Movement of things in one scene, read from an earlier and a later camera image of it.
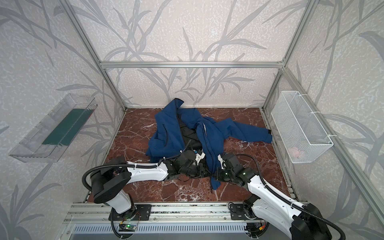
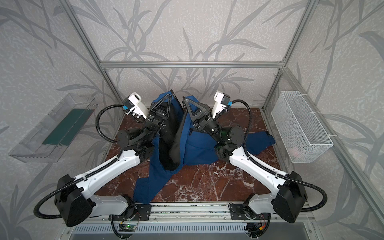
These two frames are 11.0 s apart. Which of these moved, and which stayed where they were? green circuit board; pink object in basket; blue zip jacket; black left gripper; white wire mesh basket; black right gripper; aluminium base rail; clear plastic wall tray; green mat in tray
Moved: black right gripper; black left gripper; blue zip jacket
Stayed: green circuit board; aluminium base rail; clear plastic wall tray; white wire mesh basket; pink object in basket; green mat in tray
